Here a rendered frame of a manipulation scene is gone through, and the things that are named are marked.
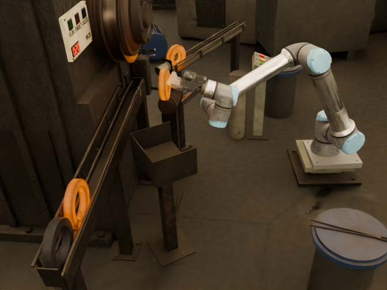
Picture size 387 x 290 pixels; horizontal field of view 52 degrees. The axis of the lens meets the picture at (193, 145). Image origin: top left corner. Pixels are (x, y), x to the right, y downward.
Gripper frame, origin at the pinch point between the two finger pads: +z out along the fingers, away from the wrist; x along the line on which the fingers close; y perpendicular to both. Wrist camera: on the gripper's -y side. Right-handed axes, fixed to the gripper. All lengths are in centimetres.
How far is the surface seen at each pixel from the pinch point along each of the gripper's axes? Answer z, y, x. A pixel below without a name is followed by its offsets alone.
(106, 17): 31.2, 24.5, 2.9
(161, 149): -7.4, -22.5, 25.0
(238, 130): -57, -64, -76
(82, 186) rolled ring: 17, -16, 68
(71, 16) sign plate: 41, 28, 20
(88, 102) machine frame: 28.4, -5.3, 28.3
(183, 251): -33, -77, 36
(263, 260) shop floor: -74, -66, 38
